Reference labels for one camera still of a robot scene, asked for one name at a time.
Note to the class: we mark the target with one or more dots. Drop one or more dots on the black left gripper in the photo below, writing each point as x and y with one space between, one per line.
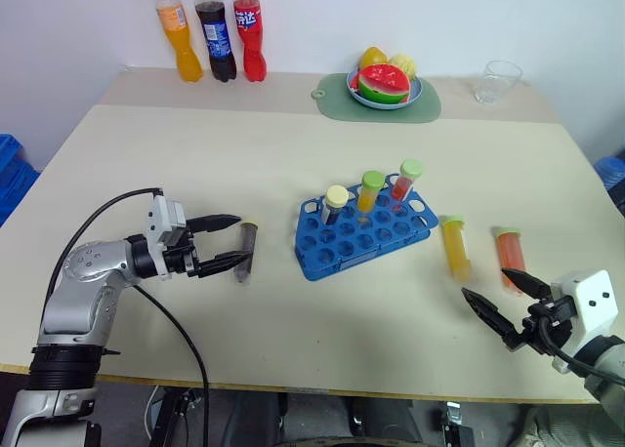
180 259

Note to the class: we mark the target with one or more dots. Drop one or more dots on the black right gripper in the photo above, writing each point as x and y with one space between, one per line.
542 325

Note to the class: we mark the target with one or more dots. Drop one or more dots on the dark liquid tube cream cap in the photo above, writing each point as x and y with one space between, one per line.
246 244
334 205

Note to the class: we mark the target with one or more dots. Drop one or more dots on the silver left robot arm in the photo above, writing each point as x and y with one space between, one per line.
73 291

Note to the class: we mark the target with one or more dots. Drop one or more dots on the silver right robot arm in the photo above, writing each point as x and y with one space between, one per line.
603 364

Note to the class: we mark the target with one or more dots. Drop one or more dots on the orange-red liquid tube green cap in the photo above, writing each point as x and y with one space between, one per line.
510 254

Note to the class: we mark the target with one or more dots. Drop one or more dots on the orange liquid tube green cap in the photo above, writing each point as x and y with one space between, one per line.
456 247
368 193

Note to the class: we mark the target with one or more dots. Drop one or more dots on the blue plastic test tube rack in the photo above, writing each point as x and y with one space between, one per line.
361 244

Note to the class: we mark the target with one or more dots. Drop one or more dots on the red liquid tube green cap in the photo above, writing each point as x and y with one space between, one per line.
404 183

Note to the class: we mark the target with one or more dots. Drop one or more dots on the green silicone mat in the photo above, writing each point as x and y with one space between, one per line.
337 105

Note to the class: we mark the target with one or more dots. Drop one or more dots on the dark cola bottle blue label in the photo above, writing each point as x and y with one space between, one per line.
217 42

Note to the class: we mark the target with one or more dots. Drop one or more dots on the orange soda bottle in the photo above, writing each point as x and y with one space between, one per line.
181 42

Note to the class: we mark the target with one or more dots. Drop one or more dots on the red soda bottle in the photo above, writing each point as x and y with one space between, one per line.
250 37

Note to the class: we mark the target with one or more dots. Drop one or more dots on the dark rounded shape under table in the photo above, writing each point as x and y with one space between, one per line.
322 422

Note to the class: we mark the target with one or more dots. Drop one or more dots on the clear glass cup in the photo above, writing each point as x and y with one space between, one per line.
495 83

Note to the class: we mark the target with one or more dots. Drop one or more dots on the light blue plate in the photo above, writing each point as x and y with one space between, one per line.
415 93

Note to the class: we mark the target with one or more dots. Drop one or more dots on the toy watermelon slice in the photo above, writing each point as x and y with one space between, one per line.
383 83

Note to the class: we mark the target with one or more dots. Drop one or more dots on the orange toy fruit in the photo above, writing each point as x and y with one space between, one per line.
372 56

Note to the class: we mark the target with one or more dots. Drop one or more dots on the yellow toy fruit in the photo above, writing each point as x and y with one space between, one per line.
405 64

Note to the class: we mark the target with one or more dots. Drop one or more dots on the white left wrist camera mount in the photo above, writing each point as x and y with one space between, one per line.
163 220

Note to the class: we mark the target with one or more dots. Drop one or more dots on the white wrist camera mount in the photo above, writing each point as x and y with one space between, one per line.
593 303
163 220

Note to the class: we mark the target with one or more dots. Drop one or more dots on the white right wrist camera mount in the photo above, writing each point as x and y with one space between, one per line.
593 303

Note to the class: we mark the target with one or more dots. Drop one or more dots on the black metal bracket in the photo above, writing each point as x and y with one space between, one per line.
454 425

